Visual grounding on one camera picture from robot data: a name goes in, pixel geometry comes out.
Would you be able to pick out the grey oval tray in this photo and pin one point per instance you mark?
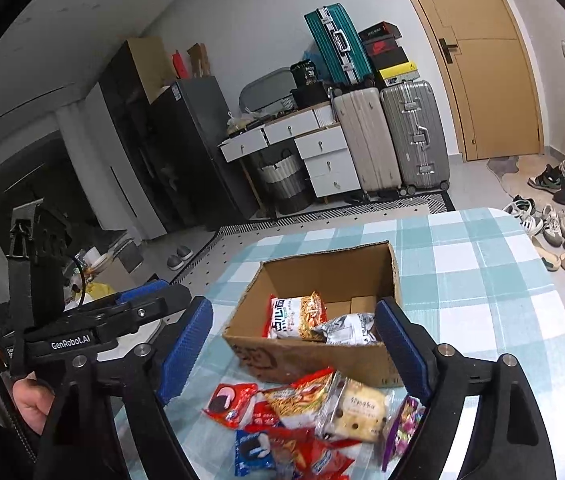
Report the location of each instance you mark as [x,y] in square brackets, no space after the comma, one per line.
[267,87]

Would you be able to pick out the black white snack packet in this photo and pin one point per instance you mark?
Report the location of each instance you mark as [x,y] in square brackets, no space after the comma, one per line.
[347,330]

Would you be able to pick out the silver suitcase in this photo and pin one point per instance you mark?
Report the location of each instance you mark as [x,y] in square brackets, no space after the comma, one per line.
[415,135]

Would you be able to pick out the grey slipper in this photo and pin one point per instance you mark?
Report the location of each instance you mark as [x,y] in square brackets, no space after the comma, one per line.
[175,262]
[185,252]

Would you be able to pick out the small red snack packet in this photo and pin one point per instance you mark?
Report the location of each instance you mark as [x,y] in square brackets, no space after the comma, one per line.
[262,417]

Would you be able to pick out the wooden door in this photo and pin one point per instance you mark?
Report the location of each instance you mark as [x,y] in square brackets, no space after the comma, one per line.
[487,85]

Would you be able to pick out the red cookie packet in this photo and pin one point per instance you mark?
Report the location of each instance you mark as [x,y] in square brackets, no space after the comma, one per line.
[230,402]

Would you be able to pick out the yellow plastic bag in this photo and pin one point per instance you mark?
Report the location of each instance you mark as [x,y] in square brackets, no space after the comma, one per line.
[97,291]

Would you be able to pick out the blue cookie packet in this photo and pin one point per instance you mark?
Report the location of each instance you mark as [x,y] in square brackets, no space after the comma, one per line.
[255,452]

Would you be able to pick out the purple candy packet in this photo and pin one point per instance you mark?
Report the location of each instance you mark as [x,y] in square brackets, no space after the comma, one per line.
[402,425]

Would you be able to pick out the person's left hand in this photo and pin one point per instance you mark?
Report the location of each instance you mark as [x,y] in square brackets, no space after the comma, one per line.
[32,405]

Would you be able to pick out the white drawer desk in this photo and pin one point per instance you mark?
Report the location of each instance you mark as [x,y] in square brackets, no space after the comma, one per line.
[327,160]

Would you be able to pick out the brown paper bag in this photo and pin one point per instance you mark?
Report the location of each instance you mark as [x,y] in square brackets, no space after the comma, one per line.
[197,60]

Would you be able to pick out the white orange noodle snack packet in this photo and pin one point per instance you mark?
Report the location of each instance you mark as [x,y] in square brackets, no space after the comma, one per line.
[295,320]

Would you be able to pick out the large plain cardboard box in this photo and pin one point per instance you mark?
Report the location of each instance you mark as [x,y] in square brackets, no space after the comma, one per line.
[147,65]

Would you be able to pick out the beige suitcase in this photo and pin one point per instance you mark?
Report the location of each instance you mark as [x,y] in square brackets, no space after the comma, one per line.
[362,140]

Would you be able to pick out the black cabinet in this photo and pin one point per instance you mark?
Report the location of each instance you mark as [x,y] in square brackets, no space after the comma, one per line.
[187,150]

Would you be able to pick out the teal white checked tablecloth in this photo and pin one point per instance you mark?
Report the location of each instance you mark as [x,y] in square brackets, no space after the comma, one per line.
[487,285]

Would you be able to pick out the brown cardboard box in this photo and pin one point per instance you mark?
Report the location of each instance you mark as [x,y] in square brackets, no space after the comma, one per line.
[287,360]

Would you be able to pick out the clear bread packet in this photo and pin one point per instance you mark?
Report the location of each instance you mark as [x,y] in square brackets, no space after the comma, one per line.
[357,412]

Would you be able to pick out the red bag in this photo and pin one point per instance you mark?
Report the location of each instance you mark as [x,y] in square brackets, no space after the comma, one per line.
[181,66]

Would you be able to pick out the teal suitcase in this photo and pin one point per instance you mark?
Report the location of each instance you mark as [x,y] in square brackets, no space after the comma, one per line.
[337,40]

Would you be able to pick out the red black shoebox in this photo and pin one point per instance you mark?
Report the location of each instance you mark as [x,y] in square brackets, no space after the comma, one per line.
[380,49]

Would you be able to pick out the black white patterned floor mat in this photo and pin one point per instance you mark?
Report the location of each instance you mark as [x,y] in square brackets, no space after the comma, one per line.
[387,205]

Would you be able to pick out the orange red noodle snack packet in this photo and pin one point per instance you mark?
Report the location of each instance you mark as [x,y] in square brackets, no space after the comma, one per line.
[302,392]

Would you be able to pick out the black bag white label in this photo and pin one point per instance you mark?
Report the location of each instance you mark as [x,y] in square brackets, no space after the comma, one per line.
[307,75]

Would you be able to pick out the grey dotted floor mat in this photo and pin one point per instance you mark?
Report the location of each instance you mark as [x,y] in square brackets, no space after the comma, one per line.
[202,255]

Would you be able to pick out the dark tall cabinet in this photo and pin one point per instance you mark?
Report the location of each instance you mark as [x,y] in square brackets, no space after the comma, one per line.
[127,125]

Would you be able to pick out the striped laundry basket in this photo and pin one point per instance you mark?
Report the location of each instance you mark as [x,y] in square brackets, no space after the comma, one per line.
[282,180]

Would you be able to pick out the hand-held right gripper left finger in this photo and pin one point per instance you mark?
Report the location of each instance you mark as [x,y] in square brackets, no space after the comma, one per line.
[187,350]

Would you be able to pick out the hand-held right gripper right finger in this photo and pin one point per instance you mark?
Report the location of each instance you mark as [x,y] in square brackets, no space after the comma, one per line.
[402,355]

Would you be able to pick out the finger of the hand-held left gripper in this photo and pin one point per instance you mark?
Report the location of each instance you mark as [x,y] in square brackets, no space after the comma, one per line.
[142,291]
[162,305]

